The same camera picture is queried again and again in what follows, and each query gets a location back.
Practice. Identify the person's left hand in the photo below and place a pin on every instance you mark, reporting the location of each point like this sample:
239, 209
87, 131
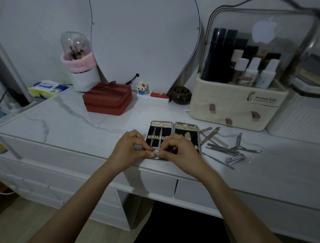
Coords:
130, 152

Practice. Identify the person's right hand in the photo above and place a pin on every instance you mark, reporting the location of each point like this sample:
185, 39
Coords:
185, 155

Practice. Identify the ornate silver nail clipper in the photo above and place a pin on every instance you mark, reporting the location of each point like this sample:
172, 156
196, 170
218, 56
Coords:
187, 136

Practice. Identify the small silver nail clipper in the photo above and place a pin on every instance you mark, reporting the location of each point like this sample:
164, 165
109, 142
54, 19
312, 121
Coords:
157, 151

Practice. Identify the pile of manicure tools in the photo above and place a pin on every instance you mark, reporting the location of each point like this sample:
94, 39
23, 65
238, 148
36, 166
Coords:
222, 149

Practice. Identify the manicure set case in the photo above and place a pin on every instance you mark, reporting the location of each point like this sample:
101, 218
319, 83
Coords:
160, 124

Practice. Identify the person's right forearm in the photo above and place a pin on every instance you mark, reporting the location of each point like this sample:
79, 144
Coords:
232, 210

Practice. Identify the red jewelry box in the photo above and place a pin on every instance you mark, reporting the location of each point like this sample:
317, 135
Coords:
107, 99

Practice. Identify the white ribbed storage box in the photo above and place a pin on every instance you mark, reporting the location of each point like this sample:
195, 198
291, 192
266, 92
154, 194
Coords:
297, 120

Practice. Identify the white mirror base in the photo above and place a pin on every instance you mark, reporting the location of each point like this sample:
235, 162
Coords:
152, 100

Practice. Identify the dark round incense burner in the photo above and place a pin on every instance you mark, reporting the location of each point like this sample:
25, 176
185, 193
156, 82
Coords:
181, 96

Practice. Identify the cream cosmetic organizer clear lid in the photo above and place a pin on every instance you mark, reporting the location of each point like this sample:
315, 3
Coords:
225, 105

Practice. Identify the small red lighter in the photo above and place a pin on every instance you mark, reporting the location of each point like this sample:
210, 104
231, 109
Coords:
160, 95

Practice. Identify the white cat figurine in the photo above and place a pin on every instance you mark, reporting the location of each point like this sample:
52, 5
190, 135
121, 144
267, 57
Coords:
142, 87

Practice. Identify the black ball-tipped stick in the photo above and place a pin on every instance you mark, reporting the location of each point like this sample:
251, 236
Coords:
132, 78

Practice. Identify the white side cabinet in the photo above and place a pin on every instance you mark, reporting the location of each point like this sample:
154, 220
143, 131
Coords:
50, 175

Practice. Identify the white brush holder clear dome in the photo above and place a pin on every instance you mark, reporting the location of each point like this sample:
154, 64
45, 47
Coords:
85, 80

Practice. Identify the pink knitted headband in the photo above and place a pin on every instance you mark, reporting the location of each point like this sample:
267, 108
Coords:
80, 63

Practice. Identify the clear bottle white cap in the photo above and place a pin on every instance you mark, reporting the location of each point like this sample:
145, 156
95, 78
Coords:
239, 68

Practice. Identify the blue yellow tissue packet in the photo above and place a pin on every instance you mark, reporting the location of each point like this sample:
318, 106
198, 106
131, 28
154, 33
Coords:
45, 88

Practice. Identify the slim white lotion bottle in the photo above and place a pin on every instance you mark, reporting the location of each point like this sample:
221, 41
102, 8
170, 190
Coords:
252, 72

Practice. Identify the heart-shaped white mirror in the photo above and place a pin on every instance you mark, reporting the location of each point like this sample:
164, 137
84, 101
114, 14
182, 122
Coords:
145, 42

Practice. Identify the pink capped bottle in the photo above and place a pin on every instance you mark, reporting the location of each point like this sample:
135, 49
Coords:
236, 55

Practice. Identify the bunch of makeup brushes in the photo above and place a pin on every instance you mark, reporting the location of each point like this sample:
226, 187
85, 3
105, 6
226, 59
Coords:
75, 53

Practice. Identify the wide white lotion bottle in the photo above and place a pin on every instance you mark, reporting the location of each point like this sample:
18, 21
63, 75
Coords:
267, 75

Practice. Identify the black plug adapter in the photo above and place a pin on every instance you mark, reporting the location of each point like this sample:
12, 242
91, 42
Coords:
20, 99

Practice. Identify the white stacked tray organizer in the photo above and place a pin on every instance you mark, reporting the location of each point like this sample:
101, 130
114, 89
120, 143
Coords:
307, 82

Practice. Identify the grey framed panel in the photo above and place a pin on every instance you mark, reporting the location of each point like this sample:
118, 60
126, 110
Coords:
10, 75

